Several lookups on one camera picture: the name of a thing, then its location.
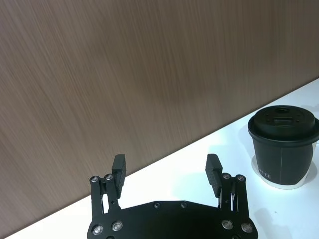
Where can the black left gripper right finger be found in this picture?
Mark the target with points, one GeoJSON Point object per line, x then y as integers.
{"type": "Point", "coordinates": [213, 174]}

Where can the black plastic cup lid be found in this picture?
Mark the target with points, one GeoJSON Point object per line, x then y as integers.
{"type": "Point", "coordinates": [284, 124]}

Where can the black paper coffee cup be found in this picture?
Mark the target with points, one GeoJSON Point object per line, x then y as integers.
{"type": "Point", "coordinates": [281, 163]}

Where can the white round coaster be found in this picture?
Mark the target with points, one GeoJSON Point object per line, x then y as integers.
{"type": "Point", "coordinates": [286, 186]}

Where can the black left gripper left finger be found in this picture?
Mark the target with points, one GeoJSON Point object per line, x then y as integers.
{"type": "Point", "coordinates": [119, 171]}

